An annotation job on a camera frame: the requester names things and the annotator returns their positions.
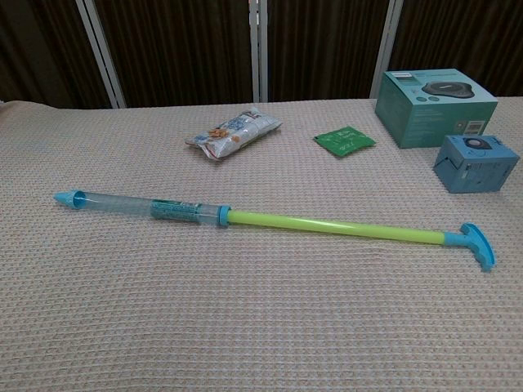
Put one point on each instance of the beige woven tablecloth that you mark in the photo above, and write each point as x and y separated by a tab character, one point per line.
245	310

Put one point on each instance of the clear plastic tube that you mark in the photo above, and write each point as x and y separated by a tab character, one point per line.
122	203

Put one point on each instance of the large teal speaker box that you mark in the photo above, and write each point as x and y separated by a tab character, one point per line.
425	114

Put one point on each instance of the green foil packet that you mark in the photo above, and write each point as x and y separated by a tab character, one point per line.
344	141

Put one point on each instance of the white blue snack bag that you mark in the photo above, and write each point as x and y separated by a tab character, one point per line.
237	130

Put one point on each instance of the small blue cardboard box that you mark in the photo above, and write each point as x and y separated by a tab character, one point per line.
474	167

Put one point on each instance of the white metal frame post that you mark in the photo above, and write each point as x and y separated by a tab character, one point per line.
257	49
386	45
102	57

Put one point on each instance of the dark brown pleated curtain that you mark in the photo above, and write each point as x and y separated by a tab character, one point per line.
184	49

